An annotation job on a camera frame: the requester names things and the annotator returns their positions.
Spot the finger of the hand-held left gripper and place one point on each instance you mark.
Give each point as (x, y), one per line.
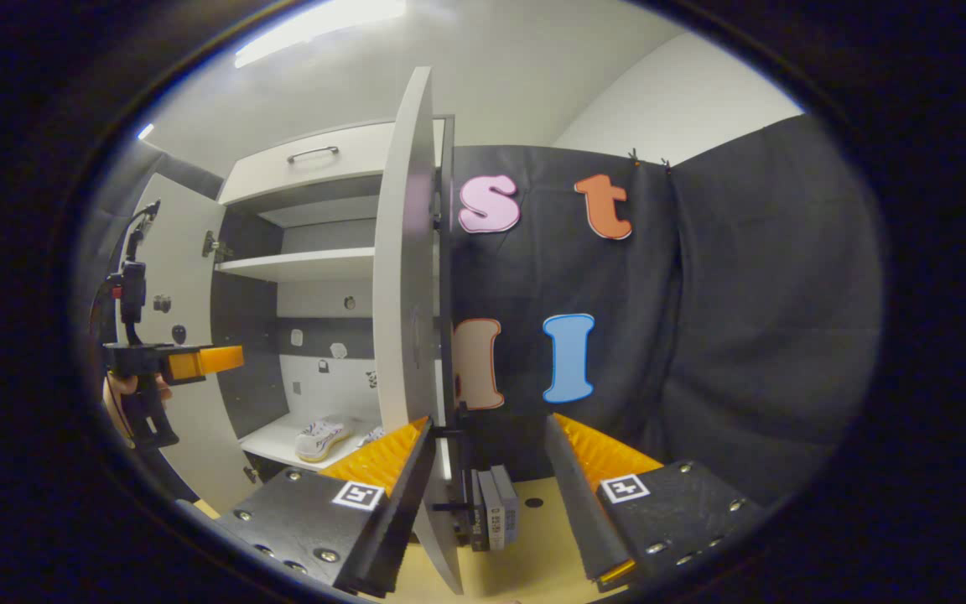
(215, 361)

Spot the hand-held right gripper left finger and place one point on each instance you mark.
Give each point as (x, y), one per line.
(399, 520)

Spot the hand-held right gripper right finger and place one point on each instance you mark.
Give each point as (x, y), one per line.
(575, 503)

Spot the white shoe cabinet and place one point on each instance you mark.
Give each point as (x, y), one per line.
(240, 369)

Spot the white cabinet door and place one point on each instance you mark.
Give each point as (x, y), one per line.
(189, 277)
(403, 252)

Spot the metal door hinge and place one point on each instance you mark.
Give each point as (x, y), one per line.
(215, 246)

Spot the white cabinet shelf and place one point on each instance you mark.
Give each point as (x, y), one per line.
(307, 264)

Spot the white cabinet drawer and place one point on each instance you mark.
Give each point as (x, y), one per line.
(349, 164)

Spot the grey slim box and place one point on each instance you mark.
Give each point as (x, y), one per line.
(510, 499)
(493, 512)

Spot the dark slim box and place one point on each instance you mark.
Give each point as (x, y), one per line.
(475, 528)

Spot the black backdrop cloth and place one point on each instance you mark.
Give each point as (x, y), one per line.
(743, 335)

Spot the ceiling light panel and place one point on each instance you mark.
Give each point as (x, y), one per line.
(315, 25)

